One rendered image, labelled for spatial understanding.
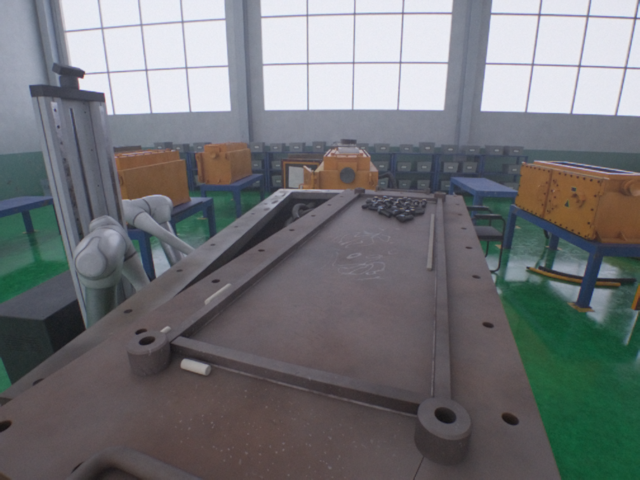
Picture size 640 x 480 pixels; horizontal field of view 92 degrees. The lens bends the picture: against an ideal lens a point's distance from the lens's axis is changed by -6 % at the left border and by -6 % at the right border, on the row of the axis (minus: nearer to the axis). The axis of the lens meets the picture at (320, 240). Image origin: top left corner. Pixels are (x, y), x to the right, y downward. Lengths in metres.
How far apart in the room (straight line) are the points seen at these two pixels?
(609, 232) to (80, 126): 4.23
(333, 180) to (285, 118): 6.88
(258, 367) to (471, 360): 0.22
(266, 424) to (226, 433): 0.03
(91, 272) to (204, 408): 0.97
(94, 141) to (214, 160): 5.03
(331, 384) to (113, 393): 0.20
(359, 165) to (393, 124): 6.65
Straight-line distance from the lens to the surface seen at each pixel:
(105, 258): 1.24
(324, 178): 3.26
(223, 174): 6.75
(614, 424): 2.72
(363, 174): 3.25
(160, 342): 0.38
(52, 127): 1.65
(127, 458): 0.30
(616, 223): 4.16
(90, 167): 1.84
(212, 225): 5.38
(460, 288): 0.55
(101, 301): 1.36
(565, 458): 2.36
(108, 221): 1.44
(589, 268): 3.95
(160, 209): 2.15
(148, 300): 0.59
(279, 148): 9.14
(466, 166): 9.33
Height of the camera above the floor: 1.59
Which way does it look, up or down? 18 degrees down
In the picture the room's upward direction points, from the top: straight up
